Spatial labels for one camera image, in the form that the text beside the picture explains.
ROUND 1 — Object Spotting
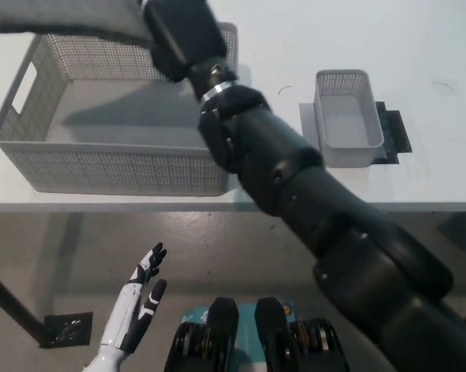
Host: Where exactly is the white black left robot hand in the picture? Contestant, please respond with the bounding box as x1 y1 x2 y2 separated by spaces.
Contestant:
99 242 167 354

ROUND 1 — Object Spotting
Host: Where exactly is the black table leg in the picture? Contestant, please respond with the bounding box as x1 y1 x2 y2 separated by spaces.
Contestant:
0 265 47 342

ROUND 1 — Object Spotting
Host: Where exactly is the black floor foot plate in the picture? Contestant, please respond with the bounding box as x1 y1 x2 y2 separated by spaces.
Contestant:
38 311 94 349

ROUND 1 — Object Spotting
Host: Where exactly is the small grey perforated container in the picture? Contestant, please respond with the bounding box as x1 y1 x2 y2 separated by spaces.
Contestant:
313 69 385 168

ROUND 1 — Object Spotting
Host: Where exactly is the large grey perforated basket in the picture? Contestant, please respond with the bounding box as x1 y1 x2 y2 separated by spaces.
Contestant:
0 22 240 197

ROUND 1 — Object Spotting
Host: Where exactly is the dark grey oven glove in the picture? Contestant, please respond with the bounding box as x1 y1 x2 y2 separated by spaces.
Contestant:
0 0 153 50

